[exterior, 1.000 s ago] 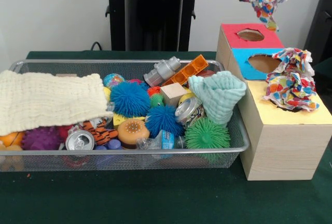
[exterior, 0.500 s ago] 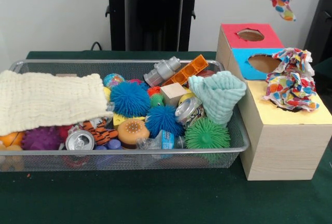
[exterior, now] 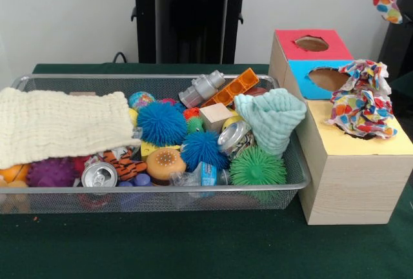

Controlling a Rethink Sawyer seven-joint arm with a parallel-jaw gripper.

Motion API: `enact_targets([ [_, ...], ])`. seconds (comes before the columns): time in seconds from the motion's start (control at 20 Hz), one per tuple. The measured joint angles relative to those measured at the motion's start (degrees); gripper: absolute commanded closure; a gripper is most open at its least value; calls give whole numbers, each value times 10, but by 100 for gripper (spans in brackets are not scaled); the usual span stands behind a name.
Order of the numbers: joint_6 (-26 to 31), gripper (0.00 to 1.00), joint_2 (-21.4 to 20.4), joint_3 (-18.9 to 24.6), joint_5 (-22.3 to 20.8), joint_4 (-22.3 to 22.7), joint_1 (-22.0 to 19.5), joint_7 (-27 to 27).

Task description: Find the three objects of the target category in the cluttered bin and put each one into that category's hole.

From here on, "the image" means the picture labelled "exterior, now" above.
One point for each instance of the crushed printed can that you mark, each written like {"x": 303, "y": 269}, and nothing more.
{"x": 234, "y": 138}

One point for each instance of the wooden box with three holes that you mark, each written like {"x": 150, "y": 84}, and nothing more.
{"x": 355, "y": 188}

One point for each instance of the toy burger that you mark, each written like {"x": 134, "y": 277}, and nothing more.
{"x": 165, "y": 162}

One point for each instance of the light blue muslin cloth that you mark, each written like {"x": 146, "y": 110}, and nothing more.
{"x": 271, "y": 120}

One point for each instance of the orange toy block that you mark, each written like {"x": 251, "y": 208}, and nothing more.
{"x": 232, "y": 88}

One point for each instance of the green covered side table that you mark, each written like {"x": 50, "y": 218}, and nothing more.
{"x": 403, "y": 91}

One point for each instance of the silver grey plastic toy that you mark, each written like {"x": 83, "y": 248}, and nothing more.
{"x": 201, "y": 88}

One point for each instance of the green spiky ball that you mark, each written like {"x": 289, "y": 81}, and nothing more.
{"x": 258, "y": 167}

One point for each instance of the silver drink can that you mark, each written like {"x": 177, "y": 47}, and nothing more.
{"x": 98, "y": 175}

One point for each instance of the large blue spiky ball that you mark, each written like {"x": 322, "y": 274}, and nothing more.
{"x": 161, "y": 124}

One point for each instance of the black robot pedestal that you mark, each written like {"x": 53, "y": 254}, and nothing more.
{"x": 190, "y": 17}

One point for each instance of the cream muslin cloth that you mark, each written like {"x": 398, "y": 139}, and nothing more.
{"x": 64, "y": 124}

